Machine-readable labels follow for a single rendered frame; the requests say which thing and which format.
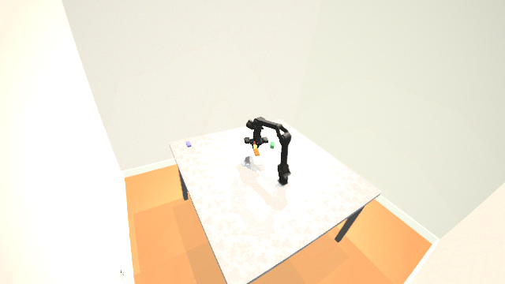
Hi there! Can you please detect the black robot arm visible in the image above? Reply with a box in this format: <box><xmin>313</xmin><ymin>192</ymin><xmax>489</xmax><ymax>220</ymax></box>
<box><xmin>246</xmin><ymin>117</ymin><xmax>292</xmax><ymax>186</ymax></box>

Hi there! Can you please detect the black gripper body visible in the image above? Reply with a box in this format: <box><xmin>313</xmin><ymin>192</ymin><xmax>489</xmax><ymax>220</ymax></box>
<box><xmin>244</xmin><ymin>133</ymin><xmax>268</xmax><ymax>144</ymax></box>

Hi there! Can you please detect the orange bar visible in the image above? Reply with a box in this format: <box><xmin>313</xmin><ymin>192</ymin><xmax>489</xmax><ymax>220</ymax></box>
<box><xmin>253</xmin><ymin>141</ymin><xmax>260</xmax><ymax>156</ymax></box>

